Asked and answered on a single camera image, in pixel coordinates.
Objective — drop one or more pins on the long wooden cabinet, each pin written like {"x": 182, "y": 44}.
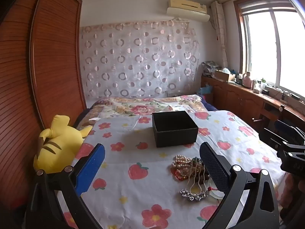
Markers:
{"x": 238, "y": 100}

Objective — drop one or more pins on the wooden slatted wardrobe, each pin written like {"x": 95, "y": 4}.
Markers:
{"x": 35, "y": 64}

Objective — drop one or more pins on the circle patterned wall curtain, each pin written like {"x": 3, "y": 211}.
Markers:
{"x": 140, "y": 59}

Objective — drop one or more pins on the yellow plush toy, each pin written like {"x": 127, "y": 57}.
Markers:
{"x": 60, "y": 148}

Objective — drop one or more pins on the person's right hand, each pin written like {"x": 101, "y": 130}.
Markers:
{"x": 294, "y": 190}

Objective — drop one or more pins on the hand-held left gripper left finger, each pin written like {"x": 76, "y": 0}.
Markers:
{"x": 91, "y": 169}

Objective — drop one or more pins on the small white container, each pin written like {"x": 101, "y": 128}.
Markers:
{"x": 256, "y": 87}

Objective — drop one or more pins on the cream wall air conditioner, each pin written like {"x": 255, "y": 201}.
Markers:
{"x": 187, "y": 9}

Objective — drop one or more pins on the black square box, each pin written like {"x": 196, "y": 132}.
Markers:
{"x": 175, "y": 128}

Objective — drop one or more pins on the floral quilt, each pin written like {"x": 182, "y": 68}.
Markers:
{"x": 124, "y": 108}

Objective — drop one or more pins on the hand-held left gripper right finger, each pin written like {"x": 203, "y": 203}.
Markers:
{"x": 212, "y": 165}

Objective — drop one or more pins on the dark blue blanket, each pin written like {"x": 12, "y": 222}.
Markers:
{"x": 209, "y": 102}

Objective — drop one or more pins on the stack of newspapers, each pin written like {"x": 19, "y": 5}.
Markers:
{"x": 211, "y": 68}

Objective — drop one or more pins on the strawberry print bed sheet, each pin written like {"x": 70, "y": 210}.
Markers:
{"x": 143, "y": 195}

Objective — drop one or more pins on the wooden framed window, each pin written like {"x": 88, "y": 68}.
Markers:
{"x": 269, "y": 47}

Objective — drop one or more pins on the blue plastic bag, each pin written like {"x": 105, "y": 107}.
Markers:
{"x": 205, "y": 89}

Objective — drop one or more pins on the pale patterned window curtain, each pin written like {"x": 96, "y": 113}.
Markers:
{"x": 220, "y": 33}

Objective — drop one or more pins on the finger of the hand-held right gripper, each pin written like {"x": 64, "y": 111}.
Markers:
{"x": 271, "y": 139}
{"x": 292, "y": 128}

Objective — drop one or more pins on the silver rhinestone jewelry piece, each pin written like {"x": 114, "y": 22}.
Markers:
{"x": 194, "y": 195}

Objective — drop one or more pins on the pink bottle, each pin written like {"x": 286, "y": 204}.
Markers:
{"x": 247, "y": 81}

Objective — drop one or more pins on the small black device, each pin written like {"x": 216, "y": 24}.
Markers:
{"x": 265, "y": 92}

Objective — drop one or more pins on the white bottle with green cap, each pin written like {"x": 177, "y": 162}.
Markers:
{"x": 262, "y": 84}

